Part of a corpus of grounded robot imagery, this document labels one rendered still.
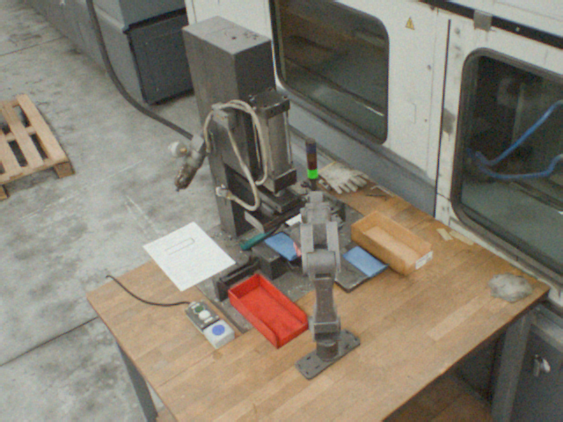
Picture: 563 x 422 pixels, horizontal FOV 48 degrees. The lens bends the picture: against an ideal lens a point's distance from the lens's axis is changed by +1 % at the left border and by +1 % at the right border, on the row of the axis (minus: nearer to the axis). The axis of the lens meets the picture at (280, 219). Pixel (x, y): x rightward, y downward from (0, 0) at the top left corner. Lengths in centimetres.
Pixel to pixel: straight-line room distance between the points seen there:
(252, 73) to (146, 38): 320
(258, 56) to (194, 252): 78
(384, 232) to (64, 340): 183
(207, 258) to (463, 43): 107
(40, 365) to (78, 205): 131
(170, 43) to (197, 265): 307
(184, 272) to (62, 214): 217
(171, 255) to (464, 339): 101
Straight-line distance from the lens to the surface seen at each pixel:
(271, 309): 196
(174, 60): 507
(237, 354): 187
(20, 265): 395
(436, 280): 205
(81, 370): 322
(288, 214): 194
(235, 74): 175
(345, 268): 205
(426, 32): 215
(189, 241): 227
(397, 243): 217
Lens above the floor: 233
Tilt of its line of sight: 38 degrees down
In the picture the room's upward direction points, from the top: 7 degrees counter-clockwise
